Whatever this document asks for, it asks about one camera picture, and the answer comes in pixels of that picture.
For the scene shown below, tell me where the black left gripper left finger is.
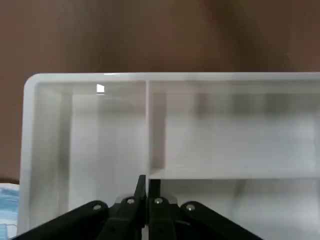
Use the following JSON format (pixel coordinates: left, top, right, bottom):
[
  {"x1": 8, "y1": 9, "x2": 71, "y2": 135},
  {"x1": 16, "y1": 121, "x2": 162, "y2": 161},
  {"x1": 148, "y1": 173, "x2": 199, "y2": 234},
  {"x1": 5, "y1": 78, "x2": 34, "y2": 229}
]
[{"x1": 14, "y1": 174, "x2": 147, "y2": 240}]

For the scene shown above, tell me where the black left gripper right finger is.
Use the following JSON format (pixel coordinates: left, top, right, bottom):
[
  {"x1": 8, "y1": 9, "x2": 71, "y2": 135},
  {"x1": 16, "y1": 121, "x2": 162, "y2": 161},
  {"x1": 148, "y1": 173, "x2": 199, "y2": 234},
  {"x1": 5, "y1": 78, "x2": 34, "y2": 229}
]
[{"x1": 148, "y1": 178, "x2": 263, "y2": 240}]

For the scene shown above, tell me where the white plastic partition tray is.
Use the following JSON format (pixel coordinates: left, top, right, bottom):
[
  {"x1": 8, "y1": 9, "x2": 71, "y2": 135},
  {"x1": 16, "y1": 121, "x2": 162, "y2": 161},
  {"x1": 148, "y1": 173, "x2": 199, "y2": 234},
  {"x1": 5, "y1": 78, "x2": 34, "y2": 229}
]
[{"x1": 16, "y1": 71, "x2": 320, "y2": 240}]

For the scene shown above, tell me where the wide blue white flat packet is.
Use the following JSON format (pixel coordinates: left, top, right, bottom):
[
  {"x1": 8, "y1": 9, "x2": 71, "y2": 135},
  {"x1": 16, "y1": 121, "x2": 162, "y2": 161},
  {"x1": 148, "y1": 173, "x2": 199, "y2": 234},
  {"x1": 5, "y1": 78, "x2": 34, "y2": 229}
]
[{"x1": 0, "y1": 182, "x2": 21, "y2": 240}]

